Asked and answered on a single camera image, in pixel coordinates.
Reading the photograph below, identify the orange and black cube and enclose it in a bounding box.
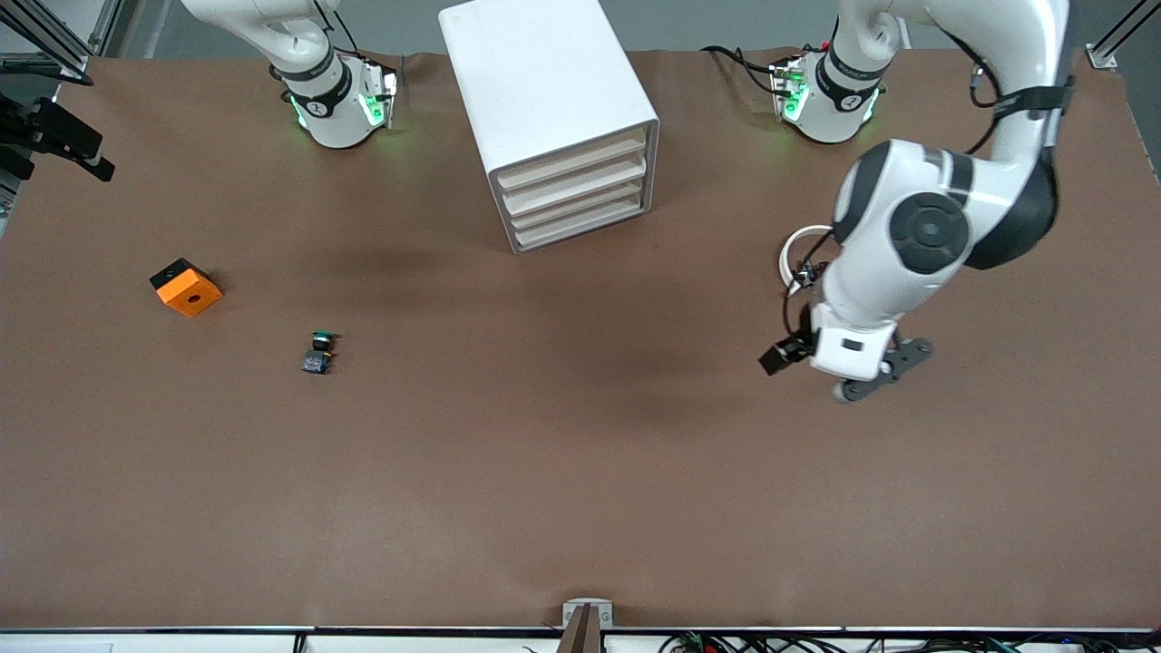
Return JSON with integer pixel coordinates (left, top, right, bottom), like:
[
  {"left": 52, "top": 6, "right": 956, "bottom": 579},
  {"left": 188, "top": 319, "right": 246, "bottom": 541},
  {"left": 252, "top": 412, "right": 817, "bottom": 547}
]
[{"left": 149, "top": 258, "right": 224, "bottom": 318}]

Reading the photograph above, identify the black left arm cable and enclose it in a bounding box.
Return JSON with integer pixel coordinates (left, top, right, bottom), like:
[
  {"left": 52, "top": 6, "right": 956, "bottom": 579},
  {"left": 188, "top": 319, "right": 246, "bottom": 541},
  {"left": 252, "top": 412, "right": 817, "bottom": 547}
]
[{"left": 782, "top": 231, "right": 834, "bottom": 338}]

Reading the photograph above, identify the aluminium frame profile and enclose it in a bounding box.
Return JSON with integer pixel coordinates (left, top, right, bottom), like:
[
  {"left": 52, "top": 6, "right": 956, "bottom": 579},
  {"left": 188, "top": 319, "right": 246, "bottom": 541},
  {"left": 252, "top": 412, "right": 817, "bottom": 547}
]
[
  {"left": 0, "top": 0, "right": 125, "bottom": 88},
  {"left": 1084, "top": 0, "right": 1161, "bottom": 71}
]

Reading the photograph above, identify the black base cable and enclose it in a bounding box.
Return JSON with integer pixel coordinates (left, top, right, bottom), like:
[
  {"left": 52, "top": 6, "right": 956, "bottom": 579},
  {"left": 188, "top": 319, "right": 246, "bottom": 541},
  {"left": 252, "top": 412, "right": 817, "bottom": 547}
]
[{"left": 701, "top": 45, "right": 783, "bottom": 95}]

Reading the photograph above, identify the grey metal edge bracket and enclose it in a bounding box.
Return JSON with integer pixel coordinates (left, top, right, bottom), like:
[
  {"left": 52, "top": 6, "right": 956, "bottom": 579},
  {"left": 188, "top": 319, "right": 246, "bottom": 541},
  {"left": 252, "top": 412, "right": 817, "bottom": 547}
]
[{"left": 561, "top": 599, "right": 614, "bottom": 629}]

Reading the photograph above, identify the white curved plastic ring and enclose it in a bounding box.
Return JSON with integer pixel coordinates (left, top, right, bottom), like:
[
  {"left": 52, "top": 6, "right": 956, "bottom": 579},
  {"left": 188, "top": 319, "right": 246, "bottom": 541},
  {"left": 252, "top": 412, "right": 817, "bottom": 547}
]
[{"left": 777, "top": 224, "right": 836, "bottom": 297}]

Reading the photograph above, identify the green push button switch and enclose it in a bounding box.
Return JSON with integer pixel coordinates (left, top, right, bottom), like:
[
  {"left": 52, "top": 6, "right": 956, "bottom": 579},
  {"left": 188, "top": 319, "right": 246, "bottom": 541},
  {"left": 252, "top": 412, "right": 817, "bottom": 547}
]
[{"left": 301, "top": 331, "right": 342, "bottom": 376}]

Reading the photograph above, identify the white drawer cabinet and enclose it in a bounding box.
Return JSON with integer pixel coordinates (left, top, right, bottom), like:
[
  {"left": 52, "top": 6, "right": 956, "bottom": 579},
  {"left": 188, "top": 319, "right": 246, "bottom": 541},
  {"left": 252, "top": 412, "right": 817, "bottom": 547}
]
[{"left": 439, "top": 0, "right": 661, "bottom": 256}]

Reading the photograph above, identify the brown table mat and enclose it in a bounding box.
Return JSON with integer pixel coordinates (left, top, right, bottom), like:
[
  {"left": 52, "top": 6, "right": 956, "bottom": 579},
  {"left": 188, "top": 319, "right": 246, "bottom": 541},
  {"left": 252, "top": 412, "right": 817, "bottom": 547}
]
[{"left": 0, "top": 45, "right": 1161, "bottom": 632}]

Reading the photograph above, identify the brown narrow strip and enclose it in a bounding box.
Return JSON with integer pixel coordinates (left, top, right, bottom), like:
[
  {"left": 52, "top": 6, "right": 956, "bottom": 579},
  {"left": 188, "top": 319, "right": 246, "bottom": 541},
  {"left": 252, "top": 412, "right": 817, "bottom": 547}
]
[{"left": 555, "top": 604, "right": 603, "bottom": 653}]

